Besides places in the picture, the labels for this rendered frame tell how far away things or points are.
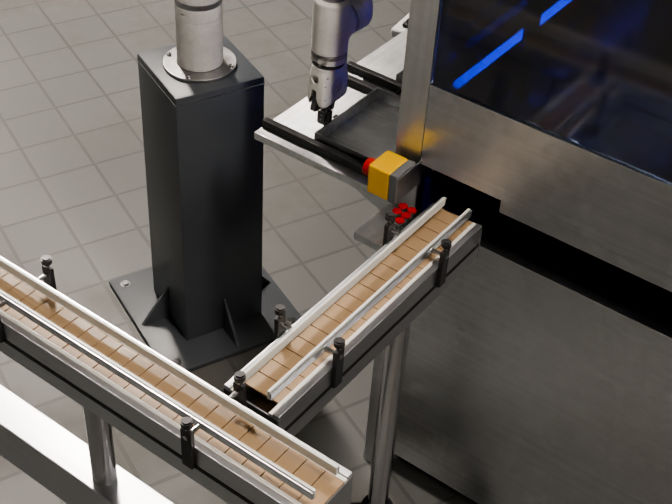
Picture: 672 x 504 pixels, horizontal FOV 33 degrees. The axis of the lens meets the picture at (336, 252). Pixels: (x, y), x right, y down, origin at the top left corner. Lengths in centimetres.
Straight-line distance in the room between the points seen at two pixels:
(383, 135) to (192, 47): 55
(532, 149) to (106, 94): 255
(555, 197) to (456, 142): 23
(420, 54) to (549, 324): 64
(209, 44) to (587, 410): 128
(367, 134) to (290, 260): 106
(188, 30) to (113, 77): 173
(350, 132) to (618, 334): 81
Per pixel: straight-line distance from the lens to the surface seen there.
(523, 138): 226
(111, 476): 239
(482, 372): 267
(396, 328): 225
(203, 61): 296
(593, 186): 223
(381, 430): 264
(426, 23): 227
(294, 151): 267
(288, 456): 194
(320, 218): 389
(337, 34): 256
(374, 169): 238
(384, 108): 284
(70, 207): 397
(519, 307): 249
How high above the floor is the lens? 243
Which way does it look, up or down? 40 degrees down
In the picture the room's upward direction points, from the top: 4 degrees clockwise
